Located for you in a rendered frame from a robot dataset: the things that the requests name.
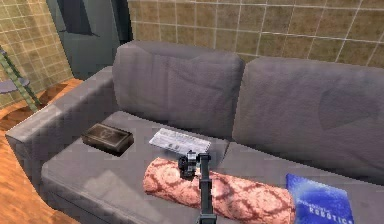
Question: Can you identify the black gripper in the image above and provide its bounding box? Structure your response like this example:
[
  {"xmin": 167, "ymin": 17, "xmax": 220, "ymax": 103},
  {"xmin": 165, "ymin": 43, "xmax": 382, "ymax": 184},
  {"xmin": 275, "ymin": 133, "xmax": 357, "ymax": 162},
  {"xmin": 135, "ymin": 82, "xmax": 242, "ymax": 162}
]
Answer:
[{"xmin": 177, "ymin": 154, "xmax": 200, "ymax": 180}]

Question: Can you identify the grey newspaper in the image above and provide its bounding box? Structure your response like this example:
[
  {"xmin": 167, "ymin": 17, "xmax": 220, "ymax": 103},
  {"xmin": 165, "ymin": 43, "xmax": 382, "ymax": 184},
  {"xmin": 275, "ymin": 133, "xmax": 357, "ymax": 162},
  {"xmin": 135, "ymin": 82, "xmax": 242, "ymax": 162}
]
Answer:
[{"xmin": 148, "ymin": 127, "xmax": 212, "ymax": 156}]

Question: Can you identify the pink patterned bolster pillow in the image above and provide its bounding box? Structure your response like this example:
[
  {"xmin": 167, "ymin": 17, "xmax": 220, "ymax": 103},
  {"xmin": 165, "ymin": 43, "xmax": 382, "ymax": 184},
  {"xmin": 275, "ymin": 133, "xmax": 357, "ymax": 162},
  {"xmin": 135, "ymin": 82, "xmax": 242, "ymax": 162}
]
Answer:
[{"xmin": 142, "ymin": 156, "xmax": 297, "ymax": 224}]

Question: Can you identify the dark box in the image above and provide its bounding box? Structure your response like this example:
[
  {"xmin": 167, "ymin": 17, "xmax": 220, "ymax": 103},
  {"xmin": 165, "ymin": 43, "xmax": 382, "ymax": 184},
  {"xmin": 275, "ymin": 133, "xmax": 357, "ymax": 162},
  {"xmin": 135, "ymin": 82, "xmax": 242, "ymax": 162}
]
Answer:
[{"xmin": 80, "ymin": 123, "xmax": 135, "ymax": 158}]

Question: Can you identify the grey sofa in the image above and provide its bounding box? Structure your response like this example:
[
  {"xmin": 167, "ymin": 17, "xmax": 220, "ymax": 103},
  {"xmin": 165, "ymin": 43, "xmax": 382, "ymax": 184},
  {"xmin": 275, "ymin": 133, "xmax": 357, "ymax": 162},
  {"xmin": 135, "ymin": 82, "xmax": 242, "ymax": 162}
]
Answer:
[{"xmin": 5, "ymin": 40, "xmax": 384, "ymax": 224}]

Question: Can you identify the blue book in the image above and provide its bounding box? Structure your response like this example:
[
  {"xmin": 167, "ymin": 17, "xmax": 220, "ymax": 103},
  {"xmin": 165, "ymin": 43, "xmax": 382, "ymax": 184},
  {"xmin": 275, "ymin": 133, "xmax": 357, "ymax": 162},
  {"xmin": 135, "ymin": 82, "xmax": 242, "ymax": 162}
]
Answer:
[{"xmin": 285, "ymin": 173, "xmax": 356, "ymax": 224}]

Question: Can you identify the dark grey door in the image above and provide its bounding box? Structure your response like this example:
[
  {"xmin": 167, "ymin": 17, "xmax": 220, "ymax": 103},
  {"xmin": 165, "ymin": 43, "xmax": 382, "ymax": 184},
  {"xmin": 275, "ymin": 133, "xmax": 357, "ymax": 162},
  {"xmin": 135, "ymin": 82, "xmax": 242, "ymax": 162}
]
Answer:
[{"xmin": 45, "ymin": 0, "xmax": 134, "ymax": 80}]

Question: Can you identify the green chair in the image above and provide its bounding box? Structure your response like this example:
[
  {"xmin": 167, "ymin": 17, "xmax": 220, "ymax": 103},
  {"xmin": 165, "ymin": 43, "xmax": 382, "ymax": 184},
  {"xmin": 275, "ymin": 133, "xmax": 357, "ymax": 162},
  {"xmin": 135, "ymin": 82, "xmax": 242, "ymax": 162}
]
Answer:
[{"xmin": 0, "ymin": 46, "xmax": 42, "ymax": 113}]

